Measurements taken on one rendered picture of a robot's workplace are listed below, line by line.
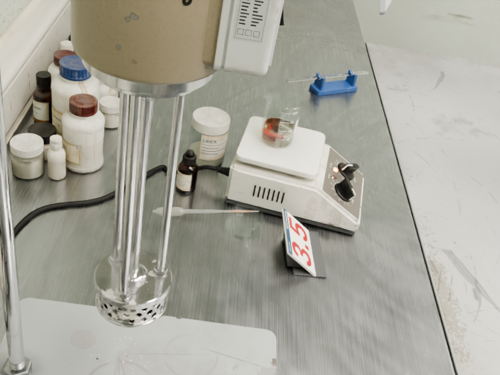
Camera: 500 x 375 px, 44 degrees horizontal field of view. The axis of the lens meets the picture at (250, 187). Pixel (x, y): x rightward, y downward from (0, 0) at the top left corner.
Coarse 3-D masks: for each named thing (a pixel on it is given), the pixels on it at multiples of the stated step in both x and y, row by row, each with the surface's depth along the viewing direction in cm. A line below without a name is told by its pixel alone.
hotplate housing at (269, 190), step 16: (240, 176) 89; (256, 176) 88; (272, 176) 88; (288, 176) 89; (320, 176) 90; (240, 192) 90; (256, 192) 90; (272, 192) 89; (288, 192) 89; (304, 192) 88; (320, 192) 88; (272, 208) 91; (288, 208) 90; (304, 208) 90; (320, 208) 89; (336, 208) 89; (320, 224) 91; (336, 224) 90; (352, 224) 90
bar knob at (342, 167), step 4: (340, 164) 95; (344, 164) 96; (348, 164) 94; (352, 164) 95; (356, 164) 96; (340, 168) 95; (344, 168) 94; (348, 168) 94; (352, 168) 95; (356, 168) 96; (340, 172) 95; (344, 172) 95; (348, 172) 95; (352, 172) 96; (344, 176) 95; (348, 176) 95; (352, 176) 96
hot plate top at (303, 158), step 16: (256, 128) 94; (304, 128) 96; (240, 144) 90; (256, 144) 91; (304, 144) 93; (320, 144) 93; (240, 160) 88; (256, 160) 87; (272, 160) 88; (288, 160) 89; (304, 160) 89; (320, 160) 90; (304, 176) 87
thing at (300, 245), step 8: (288, 216) 87; (296, 224) 88; (296, 232) 86; (304, 232) 89; (296, 240) 85; (304, 240) 87; (296, 248) 83; (304, 248) 85; (296, 256) 82; (304, 256) 84
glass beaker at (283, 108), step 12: (264, 96) 88; (276, 96) 90; (288, 96) 91; (300, 96) 90; (276, 108) 87; (288, 108) 86; (300, 108) 87; (264, 120) 89; (276, 120) 88; (288, 120) 88; (264, 132) 90; (276, 132) 89; (288, 132) 89; (276, 144) 90; (288, 144) 91
